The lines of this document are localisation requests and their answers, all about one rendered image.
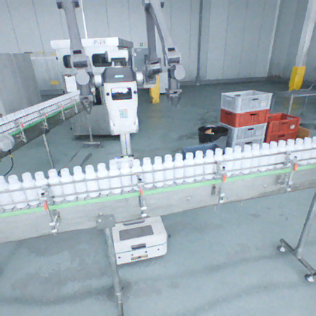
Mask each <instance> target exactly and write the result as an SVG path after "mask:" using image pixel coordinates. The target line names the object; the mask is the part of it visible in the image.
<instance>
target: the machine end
mask: <svg viewBox="0 0 316 316"><path fill-rule="evenodd" d="M81 42H82V45H83V48H84V50H85V55H86V56H89V58H90V61H91V65H92V71H93V74H102V73H103V71H104V68H106V67H114V62H106V58H105V51H111V50H129V52H130V61H122V62H121V63H122V66H130V67H131V68H132V69H133V59H132V57H133V55H132V48H133V42H130V41H128V40H125V39H121V38H118V37H110V38H94V39H81ZM50 43H51V47H52V49H56V55H57V57H56V60H58V63H59V70H60V74H61V79H62V83H63V93H64V94H65V95H67V94H68V93H70V92H67V89H66V82H65V78H64V76H65V75H75V79H76V71H75V70H74V71H73V69H72V65H71V60H70V57H71V54H70V49H69V47H70V40H69V39H65V40H50ZM99 89H100V95H101V100H100V101H99V102H97V103H95V104H93V105H92V111H91V114H89V119H90V127H91V131H92V135H111V128H110V122H109V111H108V109H107V105H106V99H105V93H104V87H99ZM70 122H71V130H72V131H73V134H74V135H77V138H76V139H81V137H79V135H89V134H90V132H89V128H88V124H87V116H86V111H85V110H83V111H82V112H80V113H79V114H76V115H75V116H73V117H71V118H70Z"/></svg>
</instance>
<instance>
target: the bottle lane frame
mask: <svg viewBox="0 0 316 316"><path fill-rule="evenodd" d="M290 171H291V168H287V169H281V170H276V171H266V172H260V173H258V174H256V173H254V174H249V175H244V174H243V176H236V177H231V178H227V177H226V180H225V182H224V187H223V193H224V194H225V196H224V204H221V205H226V204H227V203H231V202H238V201H242V200H249V199H254V198H261V197H266V196H270V195H277V194H282V193H285V188H286V186H284V184H283V182H284V180H286V178H284V177H285V174H288V177H287V179H288V178H289V174H290ZM291 181H292V183H293V184H292V185H291V190H290V191H288V193H289V192H293V191H297V190H305V189H308V188H316V164H312V165H307V166H298V167H297V169H296V170H295V171H293V175H292V179H291ZM219 184H221V178H220V179H217V180H215V179H214V180H213V181H209V180H208V181H204V182H203V181H202V182H199V183H196V182H194V183H188V184H185V185H183V184H182V185H180V186H177V185H176V186H169V187H167V188H164V187H162V188H158V189H157V188H156V189H153V190H150V189H149V190H145V191H142V195H143V197H144V196H145V202H144V203H145V205H146V208H147V209H145V212H146V214H147V216H146V217H145V219H147V218H152V217H159V216H164V215H168V214H175V213H179V212H187V211H191V210H196V209H203V208H207V207H215V206H219V202H218V199H219V196H218V191H219ZM49 210H50V213H51V217H52V220H53V221H54V219H55V216H54V211H56V210H57V212H58V214H59V215H58V216H57V218H58V217H59V219H60V222H59V225H58V229H59V230H58V232H57V233H56V234H58V233H65V232H70V231H77V230H81V229H88V228H93V227H97V223H96V218H97V216H99V215H104V214H113V215H114V220H115V224H120V223H124V222H129V221H136V220H140V219H142V218H141V208H140V192H136V191H135V192H134V193H129V192H128V193H126V194H122V193H121V194H120V195H115V194H114V195H113V196H108V195H107V196H106V197H99V198H95V199H93V197H92V199H90V200H86V199H84V200H81V201H78V200H77V201H76V202H70V201H69V202H68V203H62V202H61V204H58V205H55V204H53V205H50V206H49ZM50 235H53V233H52V232H51V227H50V225H49V219H48V216H47V213H46V210H44V207H38V206H37V207H36V208H32V209H30V208H28V209H23V210H22V209H20V210H18V211H12V212H5V211H4V213H1V214H0V244H4V243H12V242H16V241H23V240H27V239H31V238H38V237H43V236H50Z"/></svg>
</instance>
